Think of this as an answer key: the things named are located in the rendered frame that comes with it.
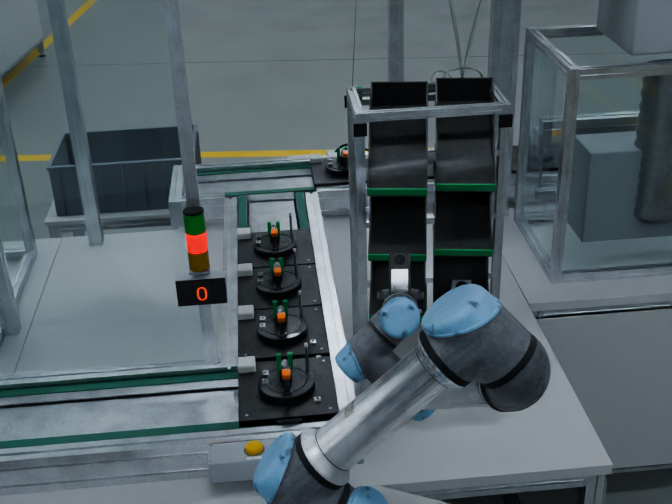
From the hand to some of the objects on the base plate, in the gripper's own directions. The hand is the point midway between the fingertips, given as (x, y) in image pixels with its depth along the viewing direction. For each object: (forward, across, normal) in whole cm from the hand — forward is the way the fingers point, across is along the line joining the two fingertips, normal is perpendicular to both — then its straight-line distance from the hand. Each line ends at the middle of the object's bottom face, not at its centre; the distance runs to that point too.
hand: (400, 290), depth 215 cm
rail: (+2, -54, -43) cm, 69 cm away
